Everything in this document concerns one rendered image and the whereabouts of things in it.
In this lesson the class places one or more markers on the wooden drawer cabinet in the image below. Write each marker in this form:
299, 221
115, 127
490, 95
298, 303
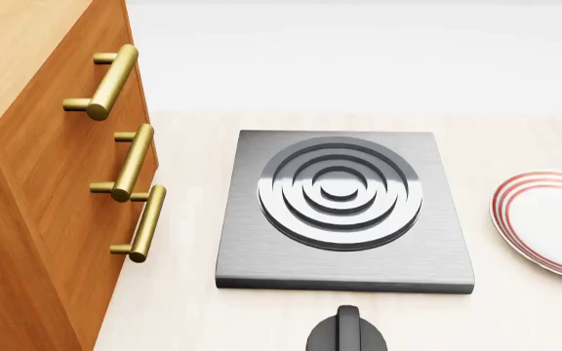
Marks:
32, 183

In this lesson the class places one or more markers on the steel stove plate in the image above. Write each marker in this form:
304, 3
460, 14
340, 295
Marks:
342, 208

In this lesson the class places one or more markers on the white plate with red rings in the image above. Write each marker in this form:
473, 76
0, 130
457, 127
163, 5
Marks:
549, 223

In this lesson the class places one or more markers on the black stove knob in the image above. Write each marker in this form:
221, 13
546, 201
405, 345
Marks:
347, 331

